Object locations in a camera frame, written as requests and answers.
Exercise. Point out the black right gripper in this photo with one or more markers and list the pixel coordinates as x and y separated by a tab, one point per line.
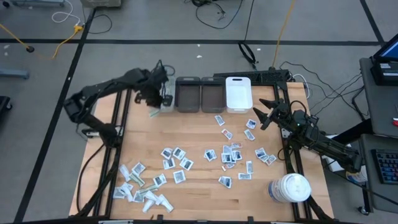
283	117

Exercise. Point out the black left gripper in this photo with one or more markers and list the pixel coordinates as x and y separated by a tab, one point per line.
152	90

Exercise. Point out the green printed bandage strip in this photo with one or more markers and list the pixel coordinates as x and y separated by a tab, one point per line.
136	179
148	188
154	112

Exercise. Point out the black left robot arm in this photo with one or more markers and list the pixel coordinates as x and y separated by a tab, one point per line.
109	137

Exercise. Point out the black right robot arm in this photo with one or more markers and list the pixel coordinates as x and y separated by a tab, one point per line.
326	146

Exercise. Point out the white plastic bin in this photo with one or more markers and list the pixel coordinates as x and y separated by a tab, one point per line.
171	87
238	95

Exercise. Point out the white packet with blue print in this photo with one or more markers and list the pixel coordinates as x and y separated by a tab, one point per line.
260	152
265	158
251	124

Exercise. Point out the grey plastic bin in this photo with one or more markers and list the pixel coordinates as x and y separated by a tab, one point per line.
187	96
213	96

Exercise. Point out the white round plastic canister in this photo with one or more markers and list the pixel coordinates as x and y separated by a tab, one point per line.
292	186

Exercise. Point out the plain white pad packet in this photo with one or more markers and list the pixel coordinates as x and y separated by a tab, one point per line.
148	205
164	203
151	196
124	172
130	196

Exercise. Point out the beige wheeled dolly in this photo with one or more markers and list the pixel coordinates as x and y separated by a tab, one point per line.
101	3

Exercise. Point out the dark operator desk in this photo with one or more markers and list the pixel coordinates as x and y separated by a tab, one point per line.
379	109

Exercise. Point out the black operator monitor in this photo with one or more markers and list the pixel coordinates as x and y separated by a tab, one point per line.
385	74

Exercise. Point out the small red object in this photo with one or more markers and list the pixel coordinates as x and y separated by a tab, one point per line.
395	122

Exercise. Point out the black floor puck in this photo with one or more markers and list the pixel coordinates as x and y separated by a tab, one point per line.
30	48

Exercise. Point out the black keyboard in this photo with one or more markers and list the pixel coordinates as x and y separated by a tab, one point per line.
387	166

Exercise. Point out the grey table foot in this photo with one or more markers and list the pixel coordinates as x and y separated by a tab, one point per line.
14	73

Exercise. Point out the grey side desk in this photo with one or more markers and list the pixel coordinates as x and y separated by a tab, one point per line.
382	196

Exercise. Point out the grey cart base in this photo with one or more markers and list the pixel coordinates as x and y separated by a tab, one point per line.
37	2

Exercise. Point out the black chair base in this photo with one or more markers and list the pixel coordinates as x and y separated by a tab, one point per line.
4	105

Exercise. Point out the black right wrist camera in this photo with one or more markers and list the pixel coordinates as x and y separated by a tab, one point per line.
283	104

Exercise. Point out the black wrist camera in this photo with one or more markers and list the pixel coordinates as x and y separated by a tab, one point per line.
283	104
168	100

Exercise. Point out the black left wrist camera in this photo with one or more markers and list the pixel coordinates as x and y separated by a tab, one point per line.
168	100

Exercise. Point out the white frame bracket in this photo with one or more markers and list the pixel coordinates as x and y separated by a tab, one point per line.
286	133

